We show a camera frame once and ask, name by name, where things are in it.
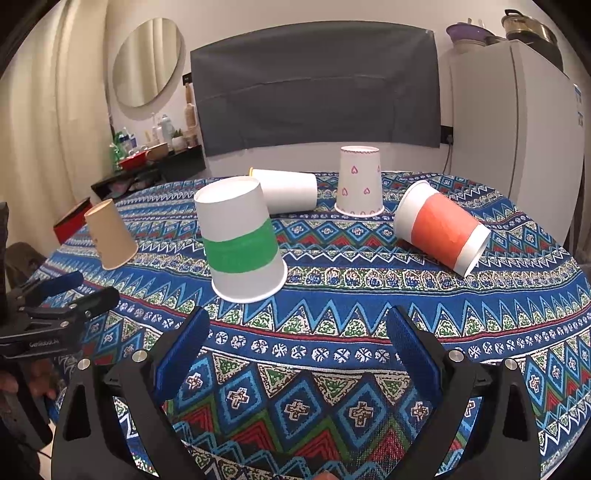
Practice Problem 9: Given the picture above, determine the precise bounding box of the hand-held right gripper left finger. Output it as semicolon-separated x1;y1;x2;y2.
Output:
55;306;212;445

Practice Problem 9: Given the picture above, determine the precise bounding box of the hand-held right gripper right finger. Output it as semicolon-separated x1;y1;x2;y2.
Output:
386;305;540;444

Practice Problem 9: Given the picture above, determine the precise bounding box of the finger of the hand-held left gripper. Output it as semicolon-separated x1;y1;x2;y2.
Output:
60;286;121;324
18;271;85;308

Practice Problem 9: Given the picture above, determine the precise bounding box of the brown paper cup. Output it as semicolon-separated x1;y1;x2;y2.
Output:
84;199;139;271

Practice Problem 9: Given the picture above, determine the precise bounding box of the green banded white paper cup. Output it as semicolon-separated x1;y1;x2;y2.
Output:
193;176;288;304

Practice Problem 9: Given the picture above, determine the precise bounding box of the orange banded white paper cup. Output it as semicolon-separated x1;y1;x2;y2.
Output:
393;180;491;278

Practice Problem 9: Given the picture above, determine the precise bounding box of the heart print white paper cup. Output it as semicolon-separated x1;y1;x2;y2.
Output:
334;146;385;217

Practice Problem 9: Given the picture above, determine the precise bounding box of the plain white paper cup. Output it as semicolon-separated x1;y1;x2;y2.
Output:
248;168;319;216

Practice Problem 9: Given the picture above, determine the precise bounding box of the person's left hand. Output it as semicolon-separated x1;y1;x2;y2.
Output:
0;359;58;402

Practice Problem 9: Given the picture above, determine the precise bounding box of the red and black box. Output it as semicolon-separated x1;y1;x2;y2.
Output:
53;198;93;244

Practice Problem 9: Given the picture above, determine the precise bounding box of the blue patterned tablecloth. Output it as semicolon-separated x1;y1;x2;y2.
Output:
34;172;583;480

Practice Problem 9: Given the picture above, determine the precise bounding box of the red bowl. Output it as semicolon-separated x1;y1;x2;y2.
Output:
117;154;149;172

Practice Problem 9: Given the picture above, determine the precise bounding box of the green bottle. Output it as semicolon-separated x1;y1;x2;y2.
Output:
110;131;136;163

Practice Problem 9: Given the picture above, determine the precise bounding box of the cream curtain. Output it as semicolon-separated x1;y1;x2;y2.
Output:
0;0;116;259

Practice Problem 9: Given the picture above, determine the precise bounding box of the black shelf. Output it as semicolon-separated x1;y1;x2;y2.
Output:
90;145;207;200

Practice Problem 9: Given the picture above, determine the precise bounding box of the white refrigerator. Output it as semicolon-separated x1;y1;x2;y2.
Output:
450;39;583;245

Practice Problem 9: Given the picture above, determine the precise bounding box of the dark grey cloth cover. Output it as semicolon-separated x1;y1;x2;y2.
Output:
189;20;441;158

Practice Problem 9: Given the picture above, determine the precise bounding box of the purple basin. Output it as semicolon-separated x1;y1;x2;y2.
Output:
446;23;496;48

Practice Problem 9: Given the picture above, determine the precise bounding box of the metal cooking pot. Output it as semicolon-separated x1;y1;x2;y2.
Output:
502;8;565;70

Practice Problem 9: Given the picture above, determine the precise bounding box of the oval wall mirror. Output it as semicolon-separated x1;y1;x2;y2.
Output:
112;17;184;109

